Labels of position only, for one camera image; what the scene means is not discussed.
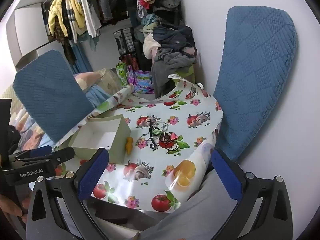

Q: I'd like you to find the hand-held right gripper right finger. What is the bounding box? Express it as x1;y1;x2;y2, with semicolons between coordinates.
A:
211;149;293;240

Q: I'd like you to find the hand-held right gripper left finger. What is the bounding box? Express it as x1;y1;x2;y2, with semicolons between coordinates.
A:
26;148;110;240

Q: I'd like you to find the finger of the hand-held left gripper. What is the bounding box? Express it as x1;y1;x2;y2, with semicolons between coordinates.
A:
9;145;53;160
14;147;76;167

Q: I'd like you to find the pale green cardboard box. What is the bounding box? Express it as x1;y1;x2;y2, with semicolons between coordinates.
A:
68;114;131;165

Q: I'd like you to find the yellow hair clip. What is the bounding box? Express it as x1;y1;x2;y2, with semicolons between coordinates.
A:
125;137;134;155

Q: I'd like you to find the black beaded bracelet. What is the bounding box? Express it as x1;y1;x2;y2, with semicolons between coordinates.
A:
149;119;158;152

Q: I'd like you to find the person's left hand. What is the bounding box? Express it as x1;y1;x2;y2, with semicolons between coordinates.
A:
0;194;32;218

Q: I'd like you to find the colourful printed blanket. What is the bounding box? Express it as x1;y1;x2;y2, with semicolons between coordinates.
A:
8;110;54;156

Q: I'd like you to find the fruit print tablecloth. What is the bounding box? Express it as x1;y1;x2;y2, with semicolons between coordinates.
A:
54;74;224;213

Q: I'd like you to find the blue quilted chair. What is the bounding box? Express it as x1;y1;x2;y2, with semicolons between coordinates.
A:
13;49;94;143
213;6;298;162

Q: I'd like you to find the light blue cloth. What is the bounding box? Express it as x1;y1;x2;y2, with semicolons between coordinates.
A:
84;84;113;108

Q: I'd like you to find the peach pillow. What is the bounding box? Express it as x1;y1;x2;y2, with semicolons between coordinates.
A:
74;72;101;91

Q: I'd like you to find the beige floral cushion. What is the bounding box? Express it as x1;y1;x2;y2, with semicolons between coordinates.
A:
96;68;123;98

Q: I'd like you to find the blue hanging skirt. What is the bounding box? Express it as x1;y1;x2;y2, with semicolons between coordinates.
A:
68;40;93;73

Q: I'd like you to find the green white packet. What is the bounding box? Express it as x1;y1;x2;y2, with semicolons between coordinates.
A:
115;62;129;87

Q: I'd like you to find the purple floral bag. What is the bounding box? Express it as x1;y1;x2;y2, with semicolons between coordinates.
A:
127;65;154;94

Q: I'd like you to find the dark plaid hanging garment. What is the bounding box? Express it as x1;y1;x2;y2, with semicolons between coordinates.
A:
53;17;76;61

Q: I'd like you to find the green plastic stool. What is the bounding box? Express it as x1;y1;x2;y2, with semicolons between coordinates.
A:
174;64;196;85

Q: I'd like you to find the red black crate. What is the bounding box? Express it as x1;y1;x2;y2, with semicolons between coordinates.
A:
122;53;138;71

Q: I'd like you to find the teal hanging cloth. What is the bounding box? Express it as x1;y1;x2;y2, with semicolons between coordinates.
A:
86;33;101;52

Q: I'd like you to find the white cabinet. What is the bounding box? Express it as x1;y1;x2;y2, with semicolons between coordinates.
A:
14;2;51;57

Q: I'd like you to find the grey fleece garment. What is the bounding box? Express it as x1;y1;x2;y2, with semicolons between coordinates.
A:
151;48;198;98

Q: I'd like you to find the striped hanging sweater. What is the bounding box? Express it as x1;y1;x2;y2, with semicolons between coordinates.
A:
63;0;78;43

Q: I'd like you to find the cream garment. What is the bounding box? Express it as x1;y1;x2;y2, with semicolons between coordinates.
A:
143;33;162;61

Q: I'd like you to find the white hanging shirt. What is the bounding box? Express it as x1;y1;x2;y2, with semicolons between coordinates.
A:
80;0;102;38

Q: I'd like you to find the navy garment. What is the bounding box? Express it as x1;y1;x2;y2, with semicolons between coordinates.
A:
152;24;196;55

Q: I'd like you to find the denim hanging jacket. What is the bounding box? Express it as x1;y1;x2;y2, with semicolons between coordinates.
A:
96;0;123;22

